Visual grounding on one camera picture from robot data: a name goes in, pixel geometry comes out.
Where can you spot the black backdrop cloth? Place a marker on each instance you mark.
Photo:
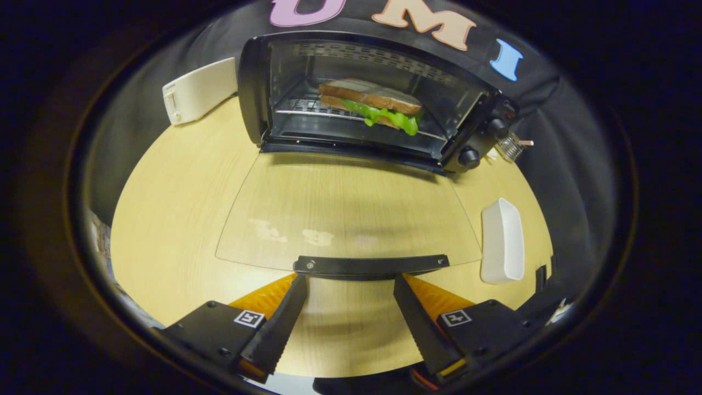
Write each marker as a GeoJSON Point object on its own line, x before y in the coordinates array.
{"type": "Point", "coordinates": [565, 153]}

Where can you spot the black toaster oven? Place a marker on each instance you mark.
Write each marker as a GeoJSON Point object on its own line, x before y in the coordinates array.
{"type": "Point", "coordinates": [252, 82]}

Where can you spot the toast lettuce sandwich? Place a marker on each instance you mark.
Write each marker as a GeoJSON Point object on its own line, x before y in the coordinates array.
{"type": "Point", "coordinates": [367, 97]}

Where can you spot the white pop-up toaster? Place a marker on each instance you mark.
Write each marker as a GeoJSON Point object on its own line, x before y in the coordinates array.
{"type": "Point", "coordinates": [197, 90]}

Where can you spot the pale crumpled sheet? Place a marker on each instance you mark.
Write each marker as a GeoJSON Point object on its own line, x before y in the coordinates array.
{"type": "Point", "coordinates": [100, 238]}

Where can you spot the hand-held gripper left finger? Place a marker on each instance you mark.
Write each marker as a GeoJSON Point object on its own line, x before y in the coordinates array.
{"type": "Point", "coordinates": [277, 329]}

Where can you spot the clear ribbed glass cup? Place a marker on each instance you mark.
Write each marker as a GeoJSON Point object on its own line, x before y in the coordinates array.
{"type": "Point", "coordinates": [511, 147]}

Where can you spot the white rectangular dish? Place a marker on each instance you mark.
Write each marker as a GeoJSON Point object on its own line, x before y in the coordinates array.
{"type": "Point", "coordinates": [502, 241]}

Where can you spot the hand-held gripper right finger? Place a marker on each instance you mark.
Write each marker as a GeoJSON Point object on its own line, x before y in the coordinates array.
{"type": "Point", "coordinates": [419, 323]}

